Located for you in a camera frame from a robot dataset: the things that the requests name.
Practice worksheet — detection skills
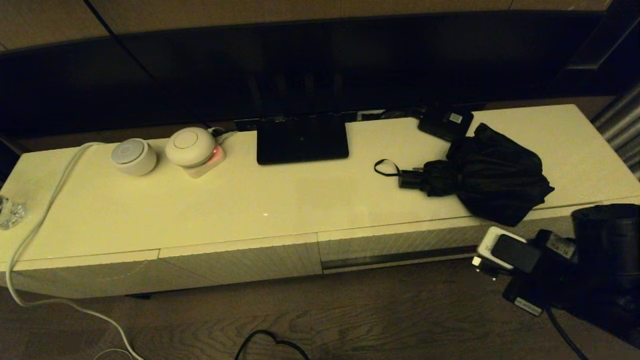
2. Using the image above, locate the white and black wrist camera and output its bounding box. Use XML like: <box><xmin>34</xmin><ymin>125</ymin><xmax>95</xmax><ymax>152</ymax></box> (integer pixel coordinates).
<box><xmin>471</xmin><ymin>226</ymin><xmax>543</xmax><ymax>277</ymax></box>

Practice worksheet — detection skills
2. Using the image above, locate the long white power cable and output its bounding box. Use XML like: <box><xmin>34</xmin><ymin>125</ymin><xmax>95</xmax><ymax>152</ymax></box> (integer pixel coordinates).
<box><xmin>5</xmin><ymin>142</ymin><xmax>146</xmax><ymax>360</ymax></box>

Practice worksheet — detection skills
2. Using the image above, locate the small white round speaker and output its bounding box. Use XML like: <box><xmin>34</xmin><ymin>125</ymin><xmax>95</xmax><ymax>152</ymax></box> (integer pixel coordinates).
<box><xmin>110</xmin><ymin>138</ymin><xmax>158</xmax><ymax>177</ymax></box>

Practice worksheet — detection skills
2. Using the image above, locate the black looped floor cable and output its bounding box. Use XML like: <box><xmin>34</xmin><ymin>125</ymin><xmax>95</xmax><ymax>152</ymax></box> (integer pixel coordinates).
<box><xmin>235</xmin><ymin>329</ymin><xmax>311</xmax><ymax>360</ymax></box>

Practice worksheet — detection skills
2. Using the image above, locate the white fluted drawer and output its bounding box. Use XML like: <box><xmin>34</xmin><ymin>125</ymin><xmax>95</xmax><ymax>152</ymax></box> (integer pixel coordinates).
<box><xmin>318</xmin><ymin>206</ymin><xmax>581</xmax><ymax>275</ymax></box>

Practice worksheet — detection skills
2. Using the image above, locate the white power strip red light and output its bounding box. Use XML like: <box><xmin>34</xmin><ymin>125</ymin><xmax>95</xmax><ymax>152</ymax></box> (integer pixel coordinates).
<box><xmin>184</xmin><ymin>145</ymin><xmax>227</xmax><ymax>179</ymax></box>

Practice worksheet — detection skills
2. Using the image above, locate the black television base plate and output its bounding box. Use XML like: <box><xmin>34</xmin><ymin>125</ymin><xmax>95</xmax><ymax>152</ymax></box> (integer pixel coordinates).
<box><xmin>256</xmin><ymin>114</ymin><xmax>350</xmax><ymax>166</ymax></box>

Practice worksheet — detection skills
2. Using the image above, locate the black umbrella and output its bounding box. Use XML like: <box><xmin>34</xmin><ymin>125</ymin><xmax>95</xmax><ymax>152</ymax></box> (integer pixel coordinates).
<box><xmin>374</xmin><ymin>122</ymin><xmax>556</xmax><ymax>228</ymax></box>

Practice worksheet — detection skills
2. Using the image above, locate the white TV cabinet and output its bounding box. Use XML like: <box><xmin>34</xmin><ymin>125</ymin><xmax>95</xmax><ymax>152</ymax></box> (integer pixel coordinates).
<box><xmin>0</xmin><ymin>104</ymin><xmax>640</xmax><ymax>299</ymax></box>

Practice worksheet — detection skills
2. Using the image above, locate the white plug with cord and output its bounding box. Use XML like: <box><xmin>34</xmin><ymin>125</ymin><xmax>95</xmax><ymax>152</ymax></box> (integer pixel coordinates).
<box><xmin>209</xmin><ymin>126</ymin><xmax>242</xmax><ymax>144</ymax></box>

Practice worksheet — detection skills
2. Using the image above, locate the white dome-shaped device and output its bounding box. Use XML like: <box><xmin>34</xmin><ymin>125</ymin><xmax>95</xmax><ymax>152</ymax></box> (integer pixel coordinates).
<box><xmin>165</xmin><ymin>127</ymin><xmax>217</xmax><ymax>168</ymax></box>

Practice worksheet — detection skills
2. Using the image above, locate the thin black camera cable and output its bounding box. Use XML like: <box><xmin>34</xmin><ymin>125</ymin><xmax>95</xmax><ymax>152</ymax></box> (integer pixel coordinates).
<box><xmin>546</xmin><ymin>307</ymin><xmax>591</xmax><ymax>360</ymax></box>

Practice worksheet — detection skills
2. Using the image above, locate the black set-top box with label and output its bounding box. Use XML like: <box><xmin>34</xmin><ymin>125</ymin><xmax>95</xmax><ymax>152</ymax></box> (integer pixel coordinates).
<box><xmin>418</xmin><ymin>106</ymin><xmax>475</xmax><ymax>144</ymax></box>

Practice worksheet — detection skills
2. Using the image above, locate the large black television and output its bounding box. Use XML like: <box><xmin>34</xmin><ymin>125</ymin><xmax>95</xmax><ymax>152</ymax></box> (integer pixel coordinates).
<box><xmin>0</xmin><ymin>10</ymin><xmax>618</xmax><ymax>140</ymax></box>

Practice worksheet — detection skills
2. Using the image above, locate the grey pleated curtain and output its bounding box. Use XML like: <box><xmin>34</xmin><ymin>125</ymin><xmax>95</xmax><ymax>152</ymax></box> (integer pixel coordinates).
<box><xmin>592</xmin><ymin>85</ymin><xmax>640</xmax><ymax>181</ymax></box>

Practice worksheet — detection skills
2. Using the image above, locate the white smooth cabinet front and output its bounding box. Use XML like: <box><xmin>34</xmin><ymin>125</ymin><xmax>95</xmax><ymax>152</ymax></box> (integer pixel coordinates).
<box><xmin>0</xmin><ymin>249</ymin><xmax>221</xmax><ymax>299</ymax></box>

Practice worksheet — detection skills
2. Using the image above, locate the white fluted cabinet front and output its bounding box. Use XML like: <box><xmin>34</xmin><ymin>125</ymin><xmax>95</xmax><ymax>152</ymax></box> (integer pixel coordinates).
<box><xmin>159</xmin><ymin>233</ymin><xmax>325</xmax><ymax>290</ymax></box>

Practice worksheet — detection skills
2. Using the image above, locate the clear glass object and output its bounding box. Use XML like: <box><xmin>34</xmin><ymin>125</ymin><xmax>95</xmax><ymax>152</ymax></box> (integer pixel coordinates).
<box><xmin>0</xmin><ymin>195</ymin><xmax>26</xmax><ymax>231</ymax></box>

